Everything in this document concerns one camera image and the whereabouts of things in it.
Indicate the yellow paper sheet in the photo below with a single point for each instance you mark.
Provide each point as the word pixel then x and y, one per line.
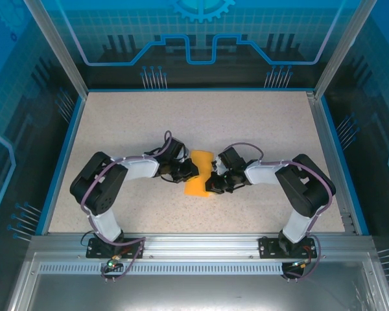
pixel 201 162

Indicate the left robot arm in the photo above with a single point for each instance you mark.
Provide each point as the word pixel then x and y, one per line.
pixel 99 184

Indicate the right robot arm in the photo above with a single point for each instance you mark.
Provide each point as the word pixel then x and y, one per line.
pixel 306 188

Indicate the steel tray sheet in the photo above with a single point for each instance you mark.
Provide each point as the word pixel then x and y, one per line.
pixel 197 294

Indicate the blue table edge strip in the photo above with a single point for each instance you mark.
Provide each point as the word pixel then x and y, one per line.
pixel 63 165
pixel 197 89
pixel 343 162

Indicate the blue panel with gear print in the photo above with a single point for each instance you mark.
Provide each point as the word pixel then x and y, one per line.
pixel 197 32

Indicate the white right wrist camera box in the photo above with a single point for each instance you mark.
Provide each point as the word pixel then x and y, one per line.
pixel 218 165

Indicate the long aluminium mounting rail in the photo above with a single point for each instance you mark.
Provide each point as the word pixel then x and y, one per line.
pixel 197 246

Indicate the short aluminium side rail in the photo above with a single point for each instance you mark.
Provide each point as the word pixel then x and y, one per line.
pixel 333 162

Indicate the aluminium enclosure post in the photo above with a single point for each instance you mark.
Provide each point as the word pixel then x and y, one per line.
pixel 58 52
pixel 343 48

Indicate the blue printed enclosure panel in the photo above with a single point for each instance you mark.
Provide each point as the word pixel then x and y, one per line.
pixel 6 97
pixel 382 97

